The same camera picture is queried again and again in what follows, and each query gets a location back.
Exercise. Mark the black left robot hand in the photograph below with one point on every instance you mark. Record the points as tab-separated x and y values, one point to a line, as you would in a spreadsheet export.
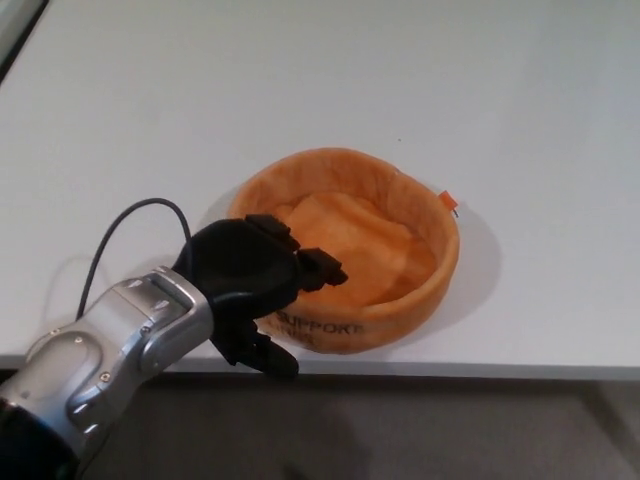
240	265

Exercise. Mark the orange soft plush plate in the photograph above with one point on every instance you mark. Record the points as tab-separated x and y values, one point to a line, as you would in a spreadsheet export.
400	235

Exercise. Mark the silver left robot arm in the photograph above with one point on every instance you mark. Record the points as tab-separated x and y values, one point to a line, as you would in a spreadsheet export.
95	350

